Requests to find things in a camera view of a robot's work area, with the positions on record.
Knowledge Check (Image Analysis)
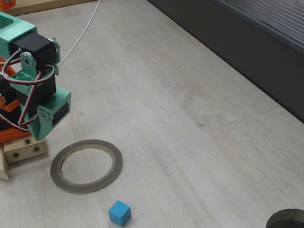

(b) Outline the blue cube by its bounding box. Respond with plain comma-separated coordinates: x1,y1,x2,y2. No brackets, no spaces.
107,198,133,228

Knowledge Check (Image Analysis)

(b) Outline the wooden base block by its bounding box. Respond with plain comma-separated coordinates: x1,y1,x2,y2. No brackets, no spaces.
2,137,50,165

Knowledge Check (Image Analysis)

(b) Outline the flat wooden board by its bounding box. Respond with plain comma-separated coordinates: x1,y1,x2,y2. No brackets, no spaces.
3,0,116,18

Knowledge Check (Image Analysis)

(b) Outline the grey desk partition screen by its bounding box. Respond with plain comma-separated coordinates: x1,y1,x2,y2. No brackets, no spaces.
132,0,304,160

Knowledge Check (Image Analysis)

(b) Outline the grey ring of tape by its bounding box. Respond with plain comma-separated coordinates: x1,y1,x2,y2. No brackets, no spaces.
47,136,127,197

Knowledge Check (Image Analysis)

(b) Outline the white USB cable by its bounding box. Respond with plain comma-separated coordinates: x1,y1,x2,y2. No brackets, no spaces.
50,0,134,67

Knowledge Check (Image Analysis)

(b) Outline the round desk cable hole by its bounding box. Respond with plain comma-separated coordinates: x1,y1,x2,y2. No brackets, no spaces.
263,207,304,228

